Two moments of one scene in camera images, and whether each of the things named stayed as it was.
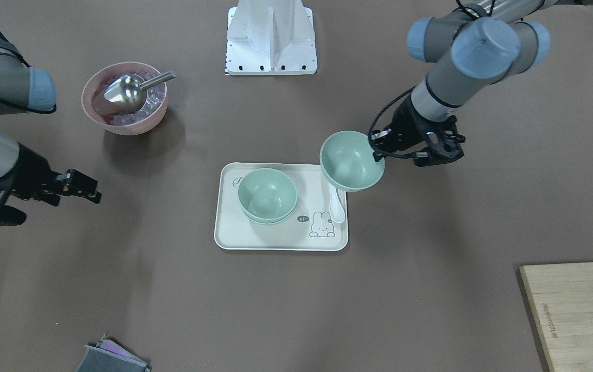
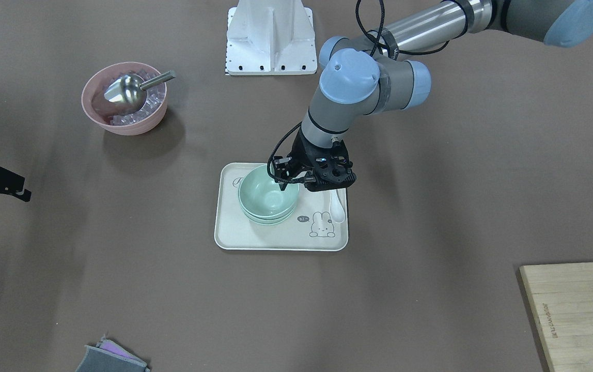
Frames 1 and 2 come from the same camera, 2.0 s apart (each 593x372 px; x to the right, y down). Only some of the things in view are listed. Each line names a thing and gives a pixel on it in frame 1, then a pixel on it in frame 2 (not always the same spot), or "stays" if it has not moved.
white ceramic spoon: x=337 y=209 stays
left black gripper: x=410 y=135 → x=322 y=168
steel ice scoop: x=127 y=91 stays
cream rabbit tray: x=311 y=227 stays
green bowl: x=347 y=161 → x=261 y=196
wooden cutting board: x=576 y=307 stays
